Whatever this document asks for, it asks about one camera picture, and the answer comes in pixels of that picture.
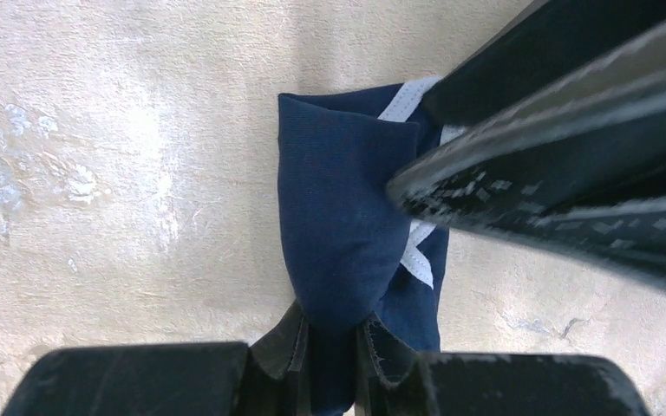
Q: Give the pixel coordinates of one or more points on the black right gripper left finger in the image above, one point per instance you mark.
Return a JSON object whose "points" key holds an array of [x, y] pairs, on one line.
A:
{"points": [[268, 377]]}

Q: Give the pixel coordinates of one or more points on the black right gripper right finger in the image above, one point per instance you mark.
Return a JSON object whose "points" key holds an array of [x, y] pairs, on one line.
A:
{"points": [[393, 379]]}

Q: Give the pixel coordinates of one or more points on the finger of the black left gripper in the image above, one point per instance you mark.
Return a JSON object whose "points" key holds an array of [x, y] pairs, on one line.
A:
{"points": [[543, 43], [577, 168]]}

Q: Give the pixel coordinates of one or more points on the navy blue underwear white trim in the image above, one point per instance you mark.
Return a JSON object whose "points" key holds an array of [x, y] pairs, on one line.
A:
{"points": [[348, 251]]}

